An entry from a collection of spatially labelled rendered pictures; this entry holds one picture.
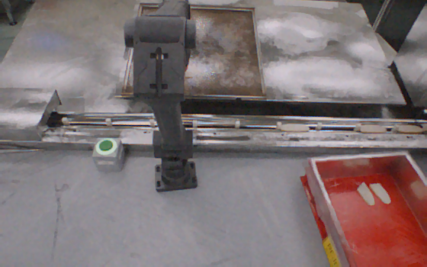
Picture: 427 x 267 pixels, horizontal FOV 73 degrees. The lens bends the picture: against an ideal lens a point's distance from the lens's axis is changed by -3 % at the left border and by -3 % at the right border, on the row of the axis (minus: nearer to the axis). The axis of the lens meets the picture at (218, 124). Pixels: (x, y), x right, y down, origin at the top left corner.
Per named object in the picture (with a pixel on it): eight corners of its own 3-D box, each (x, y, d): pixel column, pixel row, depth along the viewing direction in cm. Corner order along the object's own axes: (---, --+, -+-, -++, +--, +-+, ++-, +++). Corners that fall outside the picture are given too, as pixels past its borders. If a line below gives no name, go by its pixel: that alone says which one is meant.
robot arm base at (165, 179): (155, 192, 84) (197, 188, 86) (152, 177, 78) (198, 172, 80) (155, 167, 89) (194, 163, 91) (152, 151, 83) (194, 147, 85)
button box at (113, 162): (97, 178, 89) (88, 156, 81) (104, 157, 95) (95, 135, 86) (125, 178, 90) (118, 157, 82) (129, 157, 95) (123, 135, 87)
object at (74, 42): (47, 252, 147) (-50, 156, 87) (79, 98, 223) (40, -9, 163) (367, 209, 175) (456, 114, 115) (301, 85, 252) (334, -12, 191)
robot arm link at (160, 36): (116, 88, 39) (191, 89, 40) (126, 8, 44) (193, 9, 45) (156, 162, 81) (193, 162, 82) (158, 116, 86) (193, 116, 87)
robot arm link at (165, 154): (162, 172, 81) (182, 172, 81) (159, 149, 73) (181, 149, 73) (165, 146, 87) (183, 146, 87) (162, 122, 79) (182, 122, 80)
